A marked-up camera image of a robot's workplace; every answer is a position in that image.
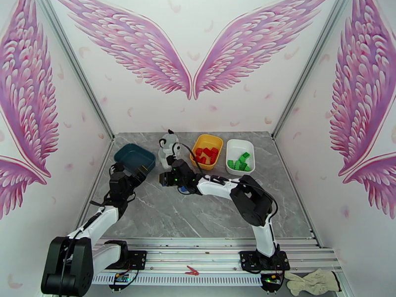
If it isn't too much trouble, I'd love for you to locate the teal plastic bin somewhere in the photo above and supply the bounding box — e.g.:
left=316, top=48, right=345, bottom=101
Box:
left=113, top=144, right=157, bottom=179

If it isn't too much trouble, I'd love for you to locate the grey white husky plush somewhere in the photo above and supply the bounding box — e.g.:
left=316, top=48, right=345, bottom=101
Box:
left=157, top=129, right=182, bottom=170

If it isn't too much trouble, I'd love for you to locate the yellow plastic bin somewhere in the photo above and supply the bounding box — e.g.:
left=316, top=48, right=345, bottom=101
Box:
left=189, top=134, right=224, bottom=171

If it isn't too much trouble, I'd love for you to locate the white plastic bin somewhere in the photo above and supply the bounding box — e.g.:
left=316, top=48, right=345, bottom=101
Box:
left=226, top=139, right=256, bottom=176

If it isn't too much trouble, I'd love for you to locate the small circuit board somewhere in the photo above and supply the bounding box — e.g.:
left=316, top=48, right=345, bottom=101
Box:
left=260, top=273, right=284, bottom=291
left=107, top=272, right=133, bottom=290

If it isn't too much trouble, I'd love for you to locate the pale work glove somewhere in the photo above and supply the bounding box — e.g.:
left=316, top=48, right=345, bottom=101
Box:
left=284, top=271, right=313, bottom=296
left=301, top=269, right=341, bottom=292

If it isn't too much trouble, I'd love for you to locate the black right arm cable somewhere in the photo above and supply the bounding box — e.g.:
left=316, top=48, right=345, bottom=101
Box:
left=171, top=142, right=278, bottom=226

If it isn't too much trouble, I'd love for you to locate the aluminium table side rail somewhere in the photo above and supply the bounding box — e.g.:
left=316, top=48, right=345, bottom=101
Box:
left=273, top=138, right=323, bottom=246
left=74, top=139, right=114, bottom=229

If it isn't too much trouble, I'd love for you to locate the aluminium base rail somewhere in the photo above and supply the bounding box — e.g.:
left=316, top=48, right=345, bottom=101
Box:
left=91, top=238, right=344, bottom=275

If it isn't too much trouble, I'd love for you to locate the white perforated cable tray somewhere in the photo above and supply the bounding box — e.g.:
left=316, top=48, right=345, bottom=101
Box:
left=93, top=273, right=264, bottom=287

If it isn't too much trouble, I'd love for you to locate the aluminium frame post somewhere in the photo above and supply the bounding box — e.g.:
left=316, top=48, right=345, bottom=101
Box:
left=34, top=0, right=115, bottom=141

